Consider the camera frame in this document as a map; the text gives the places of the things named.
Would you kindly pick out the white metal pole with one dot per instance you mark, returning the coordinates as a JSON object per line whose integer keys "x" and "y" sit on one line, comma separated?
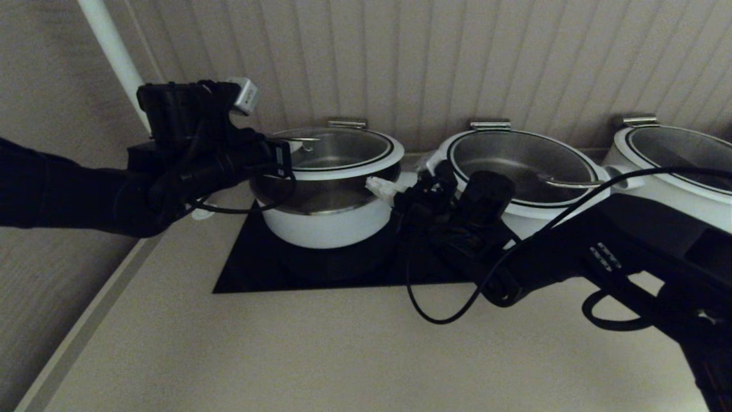
{"x": 114, "y": 51}

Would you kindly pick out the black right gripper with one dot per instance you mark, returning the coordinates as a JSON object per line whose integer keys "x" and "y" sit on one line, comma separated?
{"x": 429, "y": 200}

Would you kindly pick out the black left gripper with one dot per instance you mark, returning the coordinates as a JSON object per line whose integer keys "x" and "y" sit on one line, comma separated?
{"x": 246, "y": 163}

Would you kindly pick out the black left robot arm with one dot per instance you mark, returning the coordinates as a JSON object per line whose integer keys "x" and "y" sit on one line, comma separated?
{"x": 57, "y": 194}

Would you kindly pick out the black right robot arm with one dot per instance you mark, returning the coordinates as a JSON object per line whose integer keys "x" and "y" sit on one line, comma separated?
{"x": 629, "y": 240}

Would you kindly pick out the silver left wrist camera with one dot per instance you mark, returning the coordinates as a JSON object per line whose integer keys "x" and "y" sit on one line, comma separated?
{"x": 245, "y": 97}

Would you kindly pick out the wide black induction cooktop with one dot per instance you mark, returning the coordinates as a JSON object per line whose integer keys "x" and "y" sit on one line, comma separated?
{"x": 320, "y": 272}

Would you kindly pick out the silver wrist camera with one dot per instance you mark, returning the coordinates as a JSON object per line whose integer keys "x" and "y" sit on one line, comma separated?
{"x": 432, "y": 163}
{"x": 245, "y": 97}

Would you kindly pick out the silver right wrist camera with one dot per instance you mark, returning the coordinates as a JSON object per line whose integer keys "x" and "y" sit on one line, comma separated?
{"x": 432, "y": 163}

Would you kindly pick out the white round cooking pot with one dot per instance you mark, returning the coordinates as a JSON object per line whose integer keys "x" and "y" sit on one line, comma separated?
{"x": 320, "y": 233}
{"x": 657, "y": 209}
{"x": 525, "y": 229}

